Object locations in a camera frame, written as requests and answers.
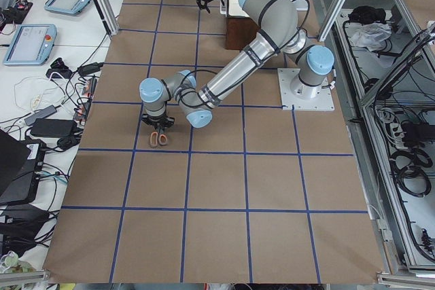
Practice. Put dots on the orange grey handled scissors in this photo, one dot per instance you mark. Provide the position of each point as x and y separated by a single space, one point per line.
158 137

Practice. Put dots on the dark brown wooden drawer cabinet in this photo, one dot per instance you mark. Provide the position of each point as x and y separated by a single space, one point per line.
240 31

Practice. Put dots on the black power adapter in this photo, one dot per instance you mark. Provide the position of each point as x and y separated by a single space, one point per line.
53 128

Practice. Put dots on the teach pendant near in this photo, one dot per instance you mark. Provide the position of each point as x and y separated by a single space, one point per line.
31 45

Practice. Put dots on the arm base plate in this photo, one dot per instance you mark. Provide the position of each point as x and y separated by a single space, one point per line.
299 97

